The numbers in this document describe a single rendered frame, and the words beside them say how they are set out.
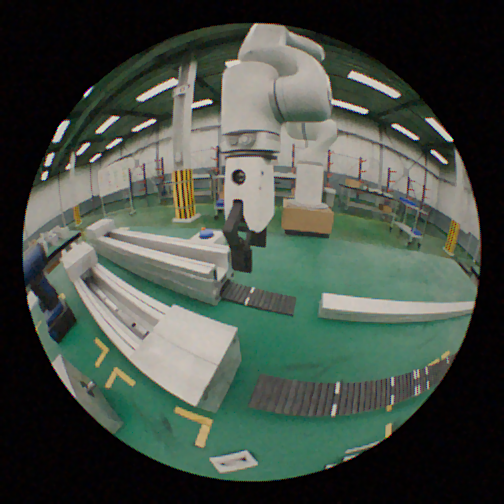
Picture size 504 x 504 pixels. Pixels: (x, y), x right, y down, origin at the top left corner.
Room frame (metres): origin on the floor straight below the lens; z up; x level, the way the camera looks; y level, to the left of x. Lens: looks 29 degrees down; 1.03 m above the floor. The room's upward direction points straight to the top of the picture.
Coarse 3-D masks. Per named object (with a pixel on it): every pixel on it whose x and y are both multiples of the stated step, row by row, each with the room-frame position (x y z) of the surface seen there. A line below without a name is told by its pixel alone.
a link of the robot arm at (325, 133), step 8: (328, 120) 0.64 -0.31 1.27; (312, 128) 0.66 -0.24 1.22; (320, 128) 0.64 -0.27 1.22; (328, 128) 0.63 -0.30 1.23; (336, 128) 0.63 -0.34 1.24; (312, 136) 0.68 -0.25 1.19; (320, 136) 0.65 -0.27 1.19; (328, 136) 0.63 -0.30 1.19; (336, 136) 0.64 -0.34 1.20; (320, 144) 0.64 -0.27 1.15; (328, 144) 0.65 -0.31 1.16; (304, 152) 0.68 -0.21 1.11; (312, 152) 0.66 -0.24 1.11; (320, 152) 0.66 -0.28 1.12; (304, 160) 0.67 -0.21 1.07; (312, 160) 0.66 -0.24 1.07; (320, 160) 0.66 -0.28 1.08
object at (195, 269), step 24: (96, 240) 0.41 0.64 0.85; (120, 240) 0.43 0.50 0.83; (144, 240) 0.37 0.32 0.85; (168, 240) 0.35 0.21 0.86; (120, 264) 0.34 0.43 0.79; (144, 264) 0.28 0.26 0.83; (168, 264) 0.25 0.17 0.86; (192, 264) 0.24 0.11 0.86; (216, 264) 0.30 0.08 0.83; (168, 288) 0.26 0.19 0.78; (192, 288) 0.23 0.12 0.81; (216, 288) 0.23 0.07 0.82
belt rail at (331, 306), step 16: (320, 304) 0.20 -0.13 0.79; (336, 304) 0.19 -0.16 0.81; (352, 304) 0.18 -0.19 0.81; (368, 304) 0.17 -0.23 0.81; (384, 304) 0.16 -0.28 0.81; (400, 304) 0.15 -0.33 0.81; (416, 304) 0.13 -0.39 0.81; (432, 304) 0.10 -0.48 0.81; (448, 304) 0.06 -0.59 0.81; (464, 304) 0.00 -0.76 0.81; (352, 320) 0.16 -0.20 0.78; (368, 320) 0.15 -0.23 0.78; (384, 320) 0.13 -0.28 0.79; (400, 320) 0.12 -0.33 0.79; (416, 320) 0.10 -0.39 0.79
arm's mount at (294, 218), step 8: (288, 208) 0.63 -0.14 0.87; (296, 208) 0.62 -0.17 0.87; (328, 208) 0.68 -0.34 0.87; (288, 216) 0.63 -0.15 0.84; (296, 216) 0.62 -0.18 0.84; (304, 216) 0.62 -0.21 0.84; (312, 216) 0.61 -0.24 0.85; (320, 216) 0.60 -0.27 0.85; (328, 216) 0.60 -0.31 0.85; (288, 224) 0.63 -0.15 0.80; (296, 224) 0.62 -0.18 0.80; (304, 224) 0.62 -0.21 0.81; (312, 224) 0.61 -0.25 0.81; (320, 224) 0.60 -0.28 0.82; (328, 224) 0.60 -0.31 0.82; (320, 232) 0.60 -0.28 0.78; (328, 232) 0.60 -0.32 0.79
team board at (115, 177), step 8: (104, 168) 4.06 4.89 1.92; (112, 168) 4.12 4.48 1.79; (120, 168) 4.18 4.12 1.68; (104, 176) 4.05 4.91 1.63; (112, 176) 4.12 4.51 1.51; (120, 176) 4.18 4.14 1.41; (128, 176) 4.23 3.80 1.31; (104, 184) 4.05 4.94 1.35; (112, 184) 4.11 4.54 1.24; (120, 184) 4.17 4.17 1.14; (128, 184) 4.23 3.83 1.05; (104, 192) 4.04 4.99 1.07; (112, 192) 4.10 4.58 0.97; (128, 208) 4.24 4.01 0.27; (104, 216) 4.03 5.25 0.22
